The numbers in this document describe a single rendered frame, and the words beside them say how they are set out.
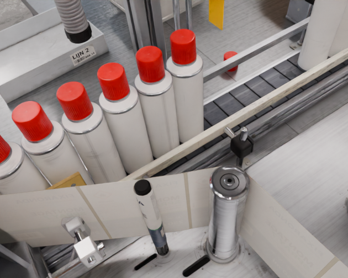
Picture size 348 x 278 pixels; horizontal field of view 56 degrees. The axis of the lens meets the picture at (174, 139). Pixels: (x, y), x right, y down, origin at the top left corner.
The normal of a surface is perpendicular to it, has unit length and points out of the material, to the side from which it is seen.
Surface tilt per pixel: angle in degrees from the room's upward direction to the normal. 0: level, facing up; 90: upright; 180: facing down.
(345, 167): 0
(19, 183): 90
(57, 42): 0
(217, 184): 0
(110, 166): 90
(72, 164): 90
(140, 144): 90
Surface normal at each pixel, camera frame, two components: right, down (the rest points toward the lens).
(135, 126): 0.60, 0.61
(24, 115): -0.07, -0.64
